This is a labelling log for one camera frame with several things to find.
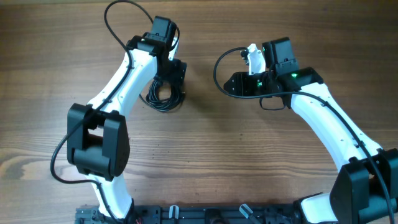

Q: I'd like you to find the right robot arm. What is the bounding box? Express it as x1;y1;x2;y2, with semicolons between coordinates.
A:
219;37;397;223

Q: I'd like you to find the black usb cable bundle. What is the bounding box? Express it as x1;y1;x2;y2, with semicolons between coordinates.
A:
139;77;187;113

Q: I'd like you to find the right black camera cable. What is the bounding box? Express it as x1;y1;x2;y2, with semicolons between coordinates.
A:
213;47;396;224

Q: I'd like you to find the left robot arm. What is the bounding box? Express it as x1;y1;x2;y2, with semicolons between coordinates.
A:
64;16;187;223

